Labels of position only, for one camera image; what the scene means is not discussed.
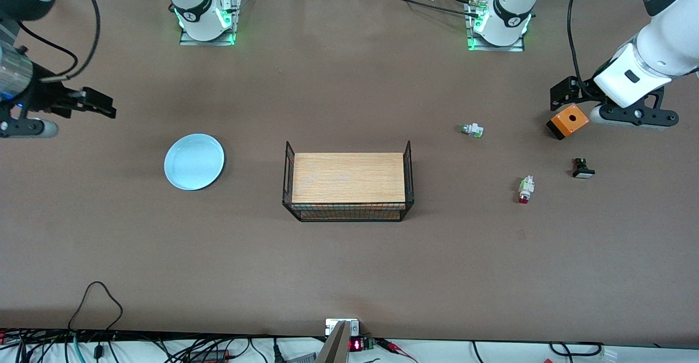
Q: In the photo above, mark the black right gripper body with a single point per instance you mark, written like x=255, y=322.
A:
x=48, y=99

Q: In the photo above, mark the light blue round plate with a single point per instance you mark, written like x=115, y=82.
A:
x=194, y=162

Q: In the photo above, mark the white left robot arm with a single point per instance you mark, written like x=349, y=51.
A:
x=666, y=41

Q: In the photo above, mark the orange button box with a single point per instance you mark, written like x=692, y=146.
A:
x=570, y=118

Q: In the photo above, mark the black square white button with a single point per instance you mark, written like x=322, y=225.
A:
x=583, y=173

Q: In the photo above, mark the green push button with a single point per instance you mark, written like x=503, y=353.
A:
x=474, y=130

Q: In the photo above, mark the red push button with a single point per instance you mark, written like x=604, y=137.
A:
x=526, y=187

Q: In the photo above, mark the red clip test leads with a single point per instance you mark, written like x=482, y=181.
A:
x=396, y=347

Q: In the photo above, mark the red digit display module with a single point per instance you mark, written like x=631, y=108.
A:
x=356, y=345

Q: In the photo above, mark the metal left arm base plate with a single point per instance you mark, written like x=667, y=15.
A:
x=516, y=48

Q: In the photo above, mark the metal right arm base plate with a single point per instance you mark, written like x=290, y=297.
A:
x=188, y=41

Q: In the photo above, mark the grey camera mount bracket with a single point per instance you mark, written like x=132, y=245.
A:
x=336, y=346

